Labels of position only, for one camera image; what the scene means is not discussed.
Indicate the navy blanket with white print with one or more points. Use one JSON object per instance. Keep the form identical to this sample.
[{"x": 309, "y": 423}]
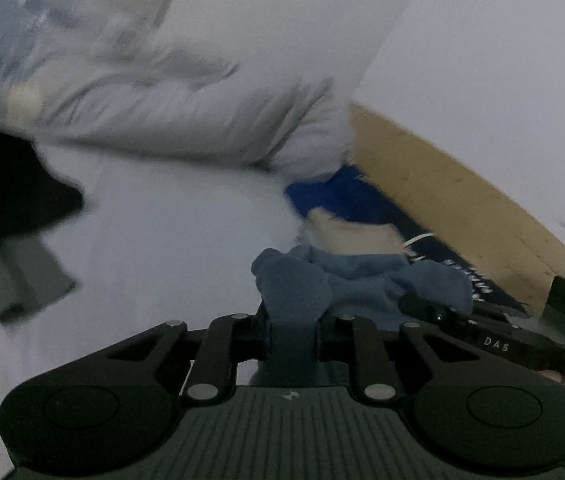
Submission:
[{"x": 432, "y": 252}]

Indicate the grey garment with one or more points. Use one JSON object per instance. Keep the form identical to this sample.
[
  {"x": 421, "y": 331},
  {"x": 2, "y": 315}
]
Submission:
[{"x": 17, "y": 270}]

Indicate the blue denim jeans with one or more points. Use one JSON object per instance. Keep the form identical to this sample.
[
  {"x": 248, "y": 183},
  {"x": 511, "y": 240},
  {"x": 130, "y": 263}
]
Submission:
[{"x": 292, "y": 285}]

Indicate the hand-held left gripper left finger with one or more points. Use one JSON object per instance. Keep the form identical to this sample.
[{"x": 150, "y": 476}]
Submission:
[{"x": 222, "y": 355}]

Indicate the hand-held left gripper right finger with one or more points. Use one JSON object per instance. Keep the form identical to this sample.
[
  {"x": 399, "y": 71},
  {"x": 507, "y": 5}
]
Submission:
[{"x": 362, "y": 355}]

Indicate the black garment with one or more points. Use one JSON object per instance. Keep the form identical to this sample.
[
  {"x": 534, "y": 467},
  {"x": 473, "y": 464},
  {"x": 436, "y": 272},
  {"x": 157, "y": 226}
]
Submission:
[{"x": 7, "y": 185}]

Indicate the beige folded pants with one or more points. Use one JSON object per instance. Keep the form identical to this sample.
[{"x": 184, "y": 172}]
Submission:
[{"x": 357, "y": 235}]

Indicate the white bed sheet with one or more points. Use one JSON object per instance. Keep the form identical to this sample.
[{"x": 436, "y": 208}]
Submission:
[{"x": 162, "y": 240}]

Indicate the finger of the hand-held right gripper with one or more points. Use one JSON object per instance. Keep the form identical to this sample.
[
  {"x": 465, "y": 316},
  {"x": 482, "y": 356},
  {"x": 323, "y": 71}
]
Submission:
[{"x": 427, "y": 310}]

